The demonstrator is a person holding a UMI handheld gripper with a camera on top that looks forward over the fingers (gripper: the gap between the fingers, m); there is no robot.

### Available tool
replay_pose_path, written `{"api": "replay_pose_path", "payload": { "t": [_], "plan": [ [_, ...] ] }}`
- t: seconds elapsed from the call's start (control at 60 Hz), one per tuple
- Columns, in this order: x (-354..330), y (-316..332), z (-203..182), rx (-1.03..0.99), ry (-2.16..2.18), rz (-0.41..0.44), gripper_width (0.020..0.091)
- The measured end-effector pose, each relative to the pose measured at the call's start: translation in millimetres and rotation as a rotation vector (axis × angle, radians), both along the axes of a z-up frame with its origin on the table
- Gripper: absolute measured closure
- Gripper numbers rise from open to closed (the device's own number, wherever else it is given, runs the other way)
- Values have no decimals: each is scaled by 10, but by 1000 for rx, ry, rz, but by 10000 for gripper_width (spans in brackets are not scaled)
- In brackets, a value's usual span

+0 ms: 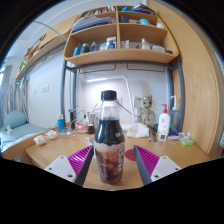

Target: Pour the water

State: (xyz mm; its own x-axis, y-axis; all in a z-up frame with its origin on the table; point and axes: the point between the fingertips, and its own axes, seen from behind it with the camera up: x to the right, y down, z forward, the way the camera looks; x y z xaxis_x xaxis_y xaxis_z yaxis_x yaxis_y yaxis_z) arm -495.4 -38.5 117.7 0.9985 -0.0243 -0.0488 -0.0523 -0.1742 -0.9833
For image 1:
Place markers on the grey metal bed frame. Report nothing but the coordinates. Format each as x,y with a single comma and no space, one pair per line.
63,93

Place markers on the dark cola drink bottle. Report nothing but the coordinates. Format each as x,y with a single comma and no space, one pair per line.
109,146

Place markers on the black cylinder gadget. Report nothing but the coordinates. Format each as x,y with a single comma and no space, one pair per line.
72,119

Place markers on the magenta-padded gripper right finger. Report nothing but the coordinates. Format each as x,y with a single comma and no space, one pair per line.
149,160

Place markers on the crumpled white tissue bag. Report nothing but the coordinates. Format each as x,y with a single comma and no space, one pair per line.
137,130

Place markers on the blue flat box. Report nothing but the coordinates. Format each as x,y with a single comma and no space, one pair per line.
173,134

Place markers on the blue spray bottle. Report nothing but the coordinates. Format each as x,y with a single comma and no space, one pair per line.
174,116

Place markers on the small dark dropper bottle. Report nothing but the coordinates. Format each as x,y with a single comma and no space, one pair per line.
91,126

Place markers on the pink white tissue pack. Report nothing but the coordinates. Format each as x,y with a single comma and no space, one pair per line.
184,135

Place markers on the teal bed cushion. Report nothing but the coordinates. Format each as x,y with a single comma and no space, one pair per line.
15,120

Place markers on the green tissue pack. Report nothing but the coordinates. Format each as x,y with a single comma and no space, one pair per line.
188,142

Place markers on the blue white tube bottle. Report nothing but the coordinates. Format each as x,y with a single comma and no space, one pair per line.
61,124

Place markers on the light wooden wardrobe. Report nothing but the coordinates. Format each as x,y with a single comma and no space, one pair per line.
200,83

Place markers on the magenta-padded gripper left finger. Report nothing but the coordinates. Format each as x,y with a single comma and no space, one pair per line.
79,160

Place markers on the wooden wall shelf unit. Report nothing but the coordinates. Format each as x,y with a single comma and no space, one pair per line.
133,35

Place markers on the small white desk clock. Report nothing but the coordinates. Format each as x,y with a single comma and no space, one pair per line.
162,136

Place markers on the brown tree creature figurine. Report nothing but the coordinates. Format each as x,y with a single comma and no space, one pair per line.
147,111

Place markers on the small white round roll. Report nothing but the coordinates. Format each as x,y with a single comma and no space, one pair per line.
40,140
52,134

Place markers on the white red pump bottle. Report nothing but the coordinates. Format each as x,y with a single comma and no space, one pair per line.
164,123

